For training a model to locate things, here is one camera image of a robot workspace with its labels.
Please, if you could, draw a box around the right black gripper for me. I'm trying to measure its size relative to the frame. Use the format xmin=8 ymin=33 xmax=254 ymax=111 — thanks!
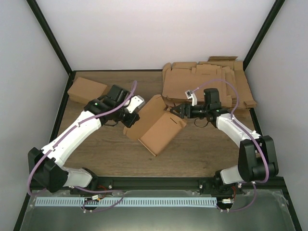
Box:
xmin=170 ymin=103 xmax=209 ymax=119

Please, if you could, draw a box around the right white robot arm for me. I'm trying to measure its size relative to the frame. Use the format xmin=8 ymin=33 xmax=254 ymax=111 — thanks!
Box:
xmin=170 ymin=88 xmax=279 ymax=194

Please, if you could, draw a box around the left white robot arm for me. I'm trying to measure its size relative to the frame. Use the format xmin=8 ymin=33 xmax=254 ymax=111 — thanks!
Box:
xmin=27 ymin=81 xmax=145 ymax=194

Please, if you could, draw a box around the folded brown cardboard box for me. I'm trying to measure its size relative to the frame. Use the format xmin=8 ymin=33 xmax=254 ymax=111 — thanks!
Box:
xmin=67 ymin=77 xmax=109 ymax=105

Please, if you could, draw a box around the stack of flat cardboard blanks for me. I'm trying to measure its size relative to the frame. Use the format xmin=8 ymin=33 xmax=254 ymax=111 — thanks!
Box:
xmin=162 ymin=56 xmax=257 ymax=109

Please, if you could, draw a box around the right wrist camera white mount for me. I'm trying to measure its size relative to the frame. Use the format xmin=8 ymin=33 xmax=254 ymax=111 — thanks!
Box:
xmin=185 ymin=90 xmax=198 ymax=106

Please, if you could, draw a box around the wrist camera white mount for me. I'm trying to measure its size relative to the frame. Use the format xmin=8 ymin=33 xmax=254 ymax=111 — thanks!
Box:
xmin=125 ymin=95 xmax=145 ymax=114
xmin=185 ymin=90 xmax=198 ymax=106

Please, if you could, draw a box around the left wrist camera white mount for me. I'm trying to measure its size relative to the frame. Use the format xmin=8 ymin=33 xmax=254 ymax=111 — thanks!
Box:
xmin=125 ymin=95 xmax=145 ymax=114

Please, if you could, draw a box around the black aluminium frame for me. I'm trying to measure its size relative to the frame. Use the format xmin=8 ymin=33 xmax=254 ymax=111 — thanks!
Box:
xmin=27 ymin=0 xmax=302 ymax=231

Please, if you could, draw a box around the light blue slotted cable duct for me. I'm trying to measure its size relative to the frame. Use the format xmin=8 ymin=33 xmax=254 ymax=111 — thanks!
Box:
xmin=35 ymin=197 xmax=217 ymax=208

